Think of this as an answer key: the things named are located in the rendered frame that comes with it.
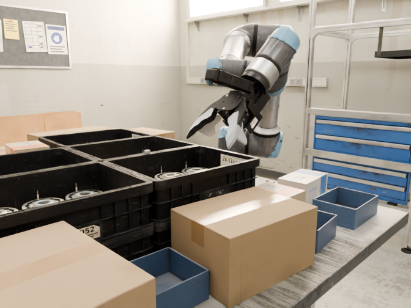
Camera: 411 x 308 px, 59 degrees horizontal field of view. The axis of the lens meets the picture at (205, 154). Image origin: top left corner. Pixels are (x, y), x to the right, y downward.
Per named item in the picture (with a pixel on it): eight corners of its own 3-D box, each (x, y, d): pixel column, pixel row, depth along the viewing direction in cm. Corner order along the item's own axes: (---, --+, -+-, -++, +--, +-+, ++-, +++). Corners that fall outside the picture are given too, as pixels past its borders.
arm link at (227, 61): (225, 19, 136) (204, 54, 94) (255, 21, 135) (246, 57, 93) (224, 51, 142) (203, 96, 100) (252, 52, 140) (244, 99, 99)
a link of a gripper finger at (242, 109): (247, 126, 76) (248, 98, 82) (243, 121, 75) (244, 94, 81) (228, 133, 78) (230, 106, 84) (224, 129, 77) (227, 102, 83)
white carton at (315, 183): (299, 188, 159) (301, 168, 157) (326, 194, 152) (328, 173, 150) (276, 200, 145) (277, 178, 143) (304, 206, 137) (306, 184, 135)
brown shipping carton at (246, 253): (253, 236, 112) (254, 186, 109) (314, 264, 95) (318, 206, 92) (171, 267, 94) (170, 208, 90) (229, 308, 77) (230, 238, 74)
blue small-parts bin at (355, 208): (336, 203, 140) (337, 186, 139) (377, 214, 130) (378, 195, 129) (311, 217, 126) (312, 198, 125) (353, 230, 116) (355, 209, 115)
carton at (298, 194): (249, 206, 137) (250, 187, 135) (269, 199, 145) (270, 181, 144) (285, 218, 126) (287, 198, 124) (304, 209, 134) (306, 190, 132)
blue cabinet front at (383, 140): (311, 183, 298) (315, 115, 286) (407, 205, 248) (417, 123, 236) (309, 184, 296) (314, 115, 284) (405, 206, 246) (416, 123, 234)
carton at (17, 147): (6, 162, 142) (4, 143, 141) (38, 158, 150) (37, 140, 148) (16, 170, 130) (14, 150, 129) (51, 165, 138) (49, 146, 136)
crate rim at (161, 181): (200, 151, 137) (200, 145, 136) (262, 165, 115) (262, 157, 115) (101, 168, 111) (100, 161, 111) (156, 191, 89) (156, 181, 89)
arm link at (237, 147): (218, 152, 163) (220, 121, 161) (248, 154, 161) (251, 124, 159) (214, 157, 151) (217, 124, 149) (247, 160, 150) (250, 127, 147)
